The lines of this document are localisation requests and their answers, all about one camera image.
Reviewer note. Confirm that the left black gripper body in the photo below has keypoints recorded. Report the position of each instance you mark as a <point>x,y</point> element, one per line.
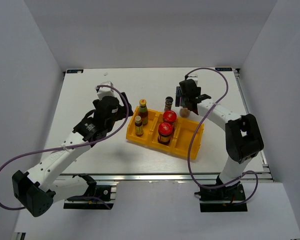
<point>119,116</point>

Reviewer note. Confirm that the red-lid sauce jar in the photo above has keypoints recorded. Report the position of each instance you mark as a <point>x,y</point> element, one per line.
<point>170,117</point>
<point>165,132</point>

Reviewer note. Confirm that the small yellow-label oil bottle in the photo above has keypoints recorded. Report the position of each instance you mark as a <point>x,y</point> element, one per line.
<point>138,126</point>

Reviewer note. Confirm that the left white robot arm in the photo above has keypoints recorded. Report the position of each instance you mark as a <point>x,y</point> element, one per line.
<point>39,187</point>

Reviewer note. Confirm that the right blue table label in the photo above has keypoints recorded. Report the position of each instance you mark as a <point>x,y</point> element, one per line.
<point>223,69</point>

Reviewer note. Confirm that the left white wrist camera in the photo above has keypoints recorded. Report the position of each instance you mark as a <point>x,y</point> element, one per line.
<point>105,91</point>

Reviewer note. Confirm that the left blue table label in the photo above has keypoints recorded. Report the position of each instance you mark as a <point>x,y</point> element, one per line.
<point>74,71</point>

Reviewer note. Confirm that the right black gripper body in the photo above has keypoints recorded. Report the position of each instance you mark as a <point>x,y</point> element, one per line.
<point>184,100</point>

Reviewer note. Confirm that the yellow-cap green-label sauce bottle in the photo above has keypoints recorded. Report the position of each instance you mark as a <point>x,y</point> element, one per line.
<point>143,111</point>

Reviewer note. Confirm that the black-cap spice jar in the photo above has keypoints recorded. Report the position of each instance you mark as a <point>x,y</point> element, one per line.
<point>168,103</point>

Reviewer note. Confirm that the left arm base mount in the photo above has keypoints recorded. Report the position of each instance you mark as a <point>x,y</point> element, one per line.
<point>96,197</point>

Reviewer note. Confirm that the pink-cap spice shaker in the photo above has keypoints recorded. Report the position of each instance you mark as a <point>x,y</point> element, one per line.
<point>184,112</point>

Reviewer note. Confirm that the blue table label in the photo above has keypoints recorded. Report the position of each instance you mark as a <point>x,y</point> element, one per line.
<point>223,69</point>
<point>74,71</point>

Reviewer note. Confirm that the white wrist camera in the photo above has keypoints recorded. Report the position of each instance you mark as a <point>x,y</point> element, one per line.
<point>105,91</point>
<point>192,76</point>

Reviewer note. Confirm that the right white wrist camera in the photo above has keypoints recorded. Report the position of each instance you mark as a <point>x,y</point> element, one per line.
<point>192,76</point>

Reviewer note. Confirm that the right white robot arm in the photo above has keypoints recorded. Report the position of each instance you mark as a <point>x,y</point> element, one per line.
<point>243,139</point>

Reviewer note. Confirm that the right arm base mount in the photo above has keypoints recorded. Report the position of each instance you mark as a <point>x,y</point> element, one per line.
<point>227,199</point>

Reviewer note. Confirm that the yellow three-compartment bin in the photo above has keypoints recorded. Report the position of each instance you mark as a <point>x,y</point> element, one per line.
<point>179,139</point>

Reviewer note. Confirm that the aluminium table rail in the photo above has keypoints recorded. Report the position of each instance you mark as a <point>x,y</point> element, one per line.
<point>168,177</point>

